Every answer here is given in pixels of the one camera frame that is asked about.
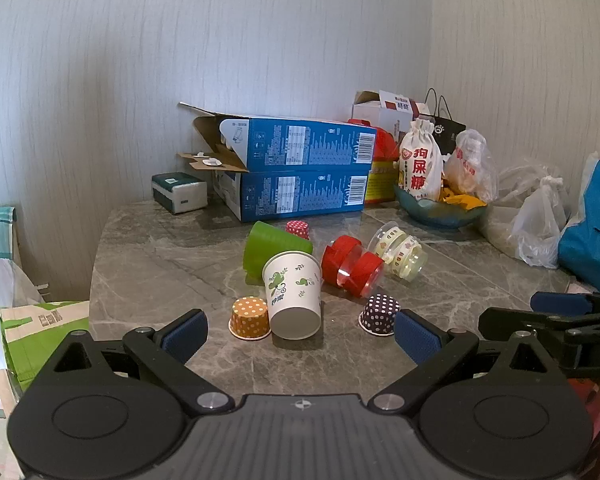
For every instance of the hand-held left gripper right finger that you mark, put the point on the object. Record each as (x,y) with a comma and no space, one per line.
(417,336)

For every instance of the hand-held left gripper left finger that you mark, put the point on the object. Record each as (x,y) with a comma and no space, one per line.
(185,334)

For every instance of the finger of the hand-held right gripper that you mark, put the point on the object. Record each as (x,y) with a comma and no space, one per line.
(520,324)
(560,303)

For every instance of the white leaf-print paper cup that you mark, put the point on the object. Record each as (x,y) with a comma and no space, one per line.
(292,290)

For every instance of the purple polka dot paper cup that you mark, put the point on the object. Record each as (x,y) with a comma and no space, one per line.
(380,312)

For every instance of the orange polka dot paper cup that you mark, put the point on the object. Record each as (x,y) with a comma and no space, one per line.
(250,317)

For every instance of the clear printed plastic cup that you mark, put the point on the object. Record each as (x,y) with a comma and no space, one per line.
(402,255)

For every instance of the red transparent plastic cup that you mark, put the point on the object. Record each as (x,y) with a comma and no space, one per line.
(362,267)

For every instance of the green plastic cup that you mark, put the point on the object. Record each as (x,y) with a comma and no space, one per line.
(265,250)

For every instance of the red polka dot paper cup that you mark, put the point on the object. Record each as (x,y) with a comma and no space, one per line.
(298,229)

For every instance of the knotted clear plastic bag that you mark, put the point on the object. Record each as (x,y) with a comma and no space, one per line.
(540,225)

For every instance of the blue white bag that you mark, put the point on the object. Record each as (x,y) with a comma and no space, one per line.
(595,230)

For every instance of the blue ceramic bowl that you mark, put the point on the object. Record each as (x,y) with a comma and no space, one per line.
(430,213)

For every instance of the crumpled clear plastic bag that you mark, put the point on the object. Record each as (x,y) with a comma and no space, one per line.
(522,175)

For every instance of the orange snack packets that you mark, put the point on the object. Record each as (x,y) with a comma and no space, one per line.
(462,201)

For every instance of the green white tissue box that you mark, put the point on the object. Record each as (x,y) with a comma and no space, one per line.
(180,195)

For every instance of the green white shopping bag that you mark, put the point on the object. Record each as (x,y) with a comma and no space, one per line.
(35,340)

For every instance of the red yellow box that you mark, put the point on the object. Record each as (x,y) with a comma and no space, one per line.
(382,181)

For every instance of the clear plastic snack bag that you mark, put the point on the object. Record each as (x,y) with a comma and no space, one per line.
(472,160)

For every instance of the closed blue carton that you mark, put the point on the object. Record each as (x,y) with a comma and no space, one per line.
(300,195)

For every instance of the white cloth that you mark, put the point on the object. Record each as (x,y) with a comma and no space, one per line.
(0,310)

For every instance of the black paper bag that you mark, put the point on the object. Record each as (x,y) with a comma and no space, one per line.
(449,132)

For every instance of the open blue carton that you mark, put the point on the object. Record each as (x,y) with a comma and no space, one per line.
(305,145)

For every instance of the white red cardboard box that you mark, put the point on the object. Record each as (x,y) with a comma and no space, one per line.
(375,114)

